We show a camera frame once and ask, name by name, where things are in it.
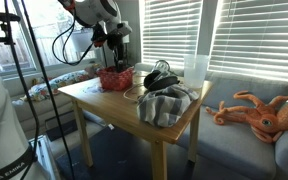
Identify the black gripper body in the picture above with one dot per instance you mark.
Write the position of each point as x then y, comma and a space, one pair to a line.
115, 45

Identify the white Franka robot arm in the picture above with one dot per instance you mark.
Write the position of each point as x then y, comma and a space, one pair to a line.
4, 133

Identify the red woven basket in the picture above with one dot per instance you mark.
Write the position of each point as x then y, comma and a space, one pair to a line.
115, 80

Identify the bluish table sticker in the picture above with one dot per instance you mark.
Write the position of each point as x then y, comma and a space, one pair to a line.
94, 89

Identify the black headphones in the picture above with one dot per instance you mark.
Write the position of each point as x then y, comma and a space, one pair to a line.
160, 82

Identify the narrow white window blind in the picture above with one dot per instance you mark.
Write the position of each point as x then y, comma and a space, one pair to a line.
170, 30

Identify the blue white striped towel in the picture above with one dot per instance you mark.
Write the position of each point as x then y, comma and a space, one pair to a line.
165, 108

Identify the floral cushion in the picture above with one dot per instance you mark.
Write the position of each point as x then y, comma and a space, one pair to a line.
60, 83

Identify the translucent plastic cup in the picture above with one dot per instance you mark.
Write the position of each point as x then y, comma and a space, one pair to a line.
195, 71

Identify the dark blue rug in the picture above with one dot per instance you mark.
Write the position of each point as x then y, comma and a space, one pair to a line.
117, 156

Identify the beige couch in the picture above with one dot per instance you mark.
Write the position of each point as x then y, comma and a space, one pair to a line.
37, 111

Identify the wooden table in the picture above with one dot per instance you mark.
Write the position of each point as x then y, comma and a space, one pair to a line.
159, 160

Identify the grey sofa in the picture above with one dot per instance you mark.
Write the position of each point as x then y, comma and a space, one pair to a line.
234, 146

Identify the wide white window blind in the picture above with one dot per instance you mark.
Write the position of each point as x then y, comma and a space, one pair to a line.
260, 40

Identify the orange octopus plush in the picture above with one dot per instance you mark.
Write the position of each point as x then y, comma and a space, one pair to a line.
267, 121

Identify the white window frame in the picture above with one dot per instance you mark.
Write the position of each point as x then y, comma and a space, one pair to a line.
24, 40

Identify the black camera stand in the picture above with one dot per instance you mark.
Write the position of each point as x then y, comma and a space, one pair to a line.
9, 36

